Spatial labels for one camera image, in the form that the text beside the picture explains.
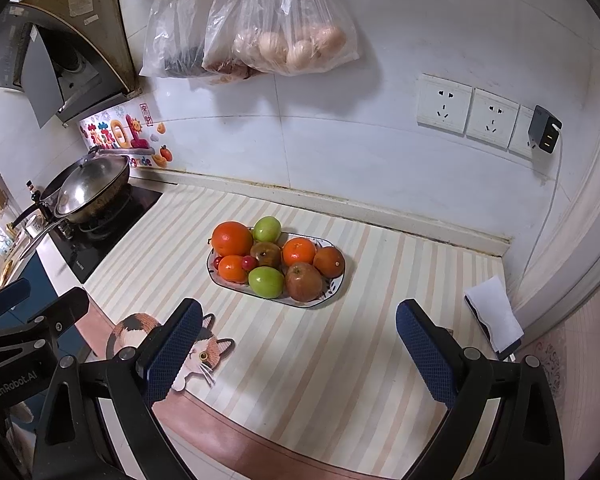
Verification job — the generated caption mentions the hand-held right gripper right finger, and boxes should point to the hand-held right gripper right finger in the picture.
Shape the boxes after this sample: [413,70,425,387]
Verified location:
[396,299,566,480]

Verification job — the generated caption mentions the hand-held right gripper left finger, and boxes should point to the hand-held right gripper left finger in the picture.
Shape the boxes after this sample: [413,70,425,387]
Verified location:
[30,298,204,480]

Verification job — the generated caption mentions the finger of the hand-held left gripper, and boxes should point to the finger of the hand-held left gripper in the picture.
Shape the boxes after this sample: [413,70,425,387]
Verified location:
[30,287,90,333]
[0,277,32,319]

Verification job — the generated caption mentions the green apple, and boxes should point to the green apple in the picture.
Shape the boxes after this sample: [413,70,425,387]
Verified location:
[252,216,282,243]
[248,266,286,299]

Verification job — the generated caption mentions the patterned oval ceramic plate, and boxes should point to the patterned oval ceramic plate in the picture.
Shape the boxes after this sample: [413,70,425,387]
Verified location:
[206,232,346,310]

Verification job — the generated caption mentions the large orange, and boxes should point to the large orange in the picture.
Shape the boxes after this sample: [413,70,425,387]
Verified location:
[211,221,253,257]

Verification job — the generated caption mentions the small red apple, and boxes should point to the small red apple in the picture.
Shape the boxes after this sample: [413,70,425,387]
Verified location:
[250,241,282,268]

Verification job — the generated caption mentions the dark orange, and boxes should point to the dark orange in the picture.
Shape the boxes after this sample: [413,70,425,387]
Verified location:
[313,246,346,278]

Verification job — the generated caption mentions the large red apple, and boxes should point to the large red apple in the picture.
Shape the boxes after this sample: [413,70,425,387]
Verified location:
[285,262,324,303]

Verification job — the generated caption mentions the cat-shaped coaster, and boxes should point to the cat-shaped coaster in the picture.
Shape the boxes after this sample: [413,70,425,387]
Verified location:
[106,312,235,393]

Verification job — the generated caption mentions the black glass cooktop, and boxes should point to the black glass cooktop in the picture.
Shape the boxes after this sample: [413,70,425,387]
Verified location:
[50,182,163,283]

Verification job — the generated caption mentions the white notepad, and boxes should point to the white notepad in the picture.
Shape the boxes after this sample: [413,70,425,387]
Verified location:
[464,275,525,356]

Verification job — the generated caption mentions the striped table mat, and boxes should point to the striped table mat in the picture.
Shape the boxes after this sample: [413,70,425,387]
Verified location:
[75,182,506,480]

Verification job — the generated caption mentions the steel wok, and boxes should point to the steel wok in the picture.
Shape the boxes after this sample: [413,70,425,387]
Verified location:
[11,155,132,228]

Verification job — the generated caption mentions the steel wok lid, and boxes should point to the steel wok lid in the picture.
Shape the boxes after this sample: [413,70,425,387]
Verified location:
[54,156,130,217]

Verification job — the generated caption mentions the range hood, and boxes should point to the range hood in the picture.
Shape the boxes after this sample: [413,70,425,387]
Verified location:
[0,0,143,128]

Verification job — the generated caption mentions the black charger plug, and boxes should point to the black charger plug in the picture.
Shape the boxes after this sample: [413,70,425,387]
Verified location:
[527,105,563,154]

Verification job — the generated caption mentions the brown egg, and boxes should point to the brown egg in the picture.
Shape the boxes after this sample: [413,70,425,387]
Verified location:
[257,31,288,61]
[314,25,346,56]
[286,40,315,72]

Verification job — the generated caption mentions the large clear plastic bag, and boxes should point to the large clear plastic bag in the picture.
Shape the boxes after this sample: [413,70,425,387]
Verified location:
[201,0,363,83]

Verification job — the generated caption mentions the colourful wall sticker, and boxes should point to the colourful wall sticker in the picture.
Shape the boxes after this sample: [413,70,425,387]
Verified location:
[79,102,173,168]

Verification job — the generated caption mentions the white wall socket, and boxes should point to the white wall socket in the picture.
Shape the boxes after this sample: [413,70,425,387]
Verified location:
[508,105,538,160]
[416,73,475,135]
[466,88,521,149]

